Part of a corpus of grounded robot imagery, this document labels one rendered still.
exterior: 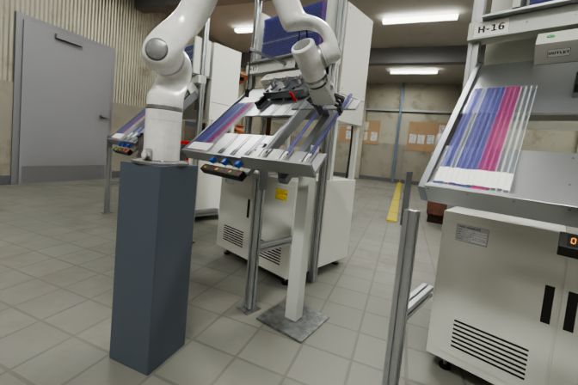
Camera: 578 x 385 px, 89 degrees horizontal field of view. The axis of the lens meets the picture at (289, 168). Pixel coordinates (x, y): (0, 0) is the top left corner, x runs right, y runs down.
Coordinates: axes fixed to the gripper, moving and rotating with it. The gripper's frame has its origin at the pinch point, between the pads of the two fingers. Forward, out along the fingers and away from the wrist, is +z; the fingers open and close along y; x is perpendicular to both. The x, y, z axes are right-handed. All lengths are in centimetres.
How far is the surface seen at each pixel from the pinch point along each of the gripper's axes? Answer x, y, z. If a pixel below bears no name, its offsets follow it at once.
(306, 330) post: 76, 1, 57
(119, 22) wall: -211, 483, 6
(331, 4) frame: -75, 27, -8
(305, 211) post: 34.2, 8.3, 28.0
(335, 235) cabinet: 16, 25, 99
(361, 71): -80, 23, 42
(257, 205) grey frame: 39, 30, 22
